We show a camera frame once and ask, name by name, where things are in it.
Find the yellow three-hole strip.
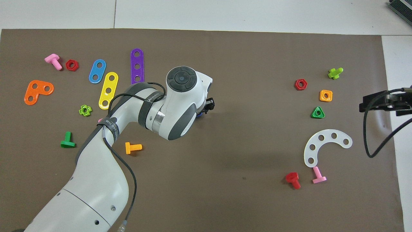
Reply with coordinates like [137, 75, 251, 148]
[98, 72, 119, 110]

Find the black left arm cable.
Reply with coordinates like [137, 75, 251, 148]
[102, 82, 166, 232]

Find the lime green cross screw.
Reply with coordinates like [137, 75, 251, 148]
[328, 67, 344, 80]

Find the green plastic screw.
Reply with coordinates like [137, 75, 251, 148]
[60, 131, 75, 149]

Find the orange plastic screw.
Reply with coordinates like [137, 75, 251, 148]
[125, 142, 143, 155]

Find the blue two-hole strip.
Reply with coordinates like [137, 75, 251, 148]
[89, 59, 107, 84]

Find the red plastic screw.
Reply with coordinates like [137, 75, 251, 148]
[285, 172, 301, 189]

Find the pink plastic screw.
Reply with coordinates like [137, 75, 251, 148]
[44, 53, 63, 71]
[312, 166, 327, 184]

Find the orange heart-shaped plate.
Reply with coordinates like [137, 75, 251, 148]
[24, 80, 54, 106]

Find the purple four-hole strip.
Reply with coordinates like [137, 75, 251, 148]
[130, 48, 145, 83]

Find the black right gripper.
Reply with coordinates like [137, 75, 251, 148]
[359, 87, 412, 117]

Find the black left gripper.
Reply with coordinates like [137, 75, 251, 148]
[203, 97, 215, 114]

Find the white curved perforated strip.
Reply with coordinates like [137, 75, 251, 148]
[304, 129, 353, 168]

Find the grey ribbed device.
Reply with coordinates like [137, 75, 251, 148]
[387, 0, 412, 27]

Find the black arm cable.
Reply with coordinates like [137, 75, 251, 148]
[102, 82, 166, 232]
[363, 88, 412, 158]

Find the brown table mat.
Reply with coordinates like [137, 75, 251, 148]
[0, 28, 405, 232]

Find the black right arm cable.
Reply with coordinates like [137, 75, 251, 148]
[363, 88, 412, 158]

